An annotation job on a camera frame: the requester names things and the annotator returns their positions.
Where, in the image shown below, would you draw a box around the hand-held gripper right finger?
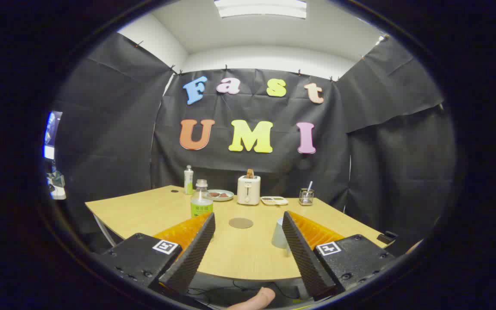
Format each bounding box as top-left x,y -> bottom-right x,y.
282,211 -> 399,302

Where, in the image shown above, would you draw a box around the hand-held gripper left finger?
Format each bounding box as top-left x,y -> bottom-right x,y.
91,212 -> 216,298

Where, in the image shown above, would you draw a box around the white cup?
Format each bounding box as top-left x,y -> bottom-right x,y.
272,217 -> 291,250

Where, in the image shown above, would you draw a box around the clear juice bottle green label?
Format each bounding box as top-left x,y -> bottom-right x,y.
191,179 -> 214,218

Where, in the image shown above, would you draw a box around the wooden table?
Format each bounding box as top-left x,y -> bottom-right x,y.
85,185 -> 388,281

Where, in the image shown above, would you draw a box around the grey plate with food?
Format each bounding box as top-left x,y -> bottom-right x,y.
208,189 -> 235,202

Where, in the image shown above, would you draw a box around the white toaster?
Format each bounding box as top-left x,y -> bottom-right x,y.
237,175 -> 261,205

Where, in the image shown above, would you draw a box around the metal table leg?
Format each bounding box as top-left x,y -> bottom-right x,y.
93,214 -> 117,247

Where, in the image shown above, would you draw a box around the pale greenish object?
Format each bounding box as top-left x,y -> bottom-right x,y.
46,170 -> 67,201

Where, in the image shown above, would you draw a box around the ceiling light panel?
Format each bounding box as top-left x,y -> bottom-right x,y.
214,0 -> 307,19

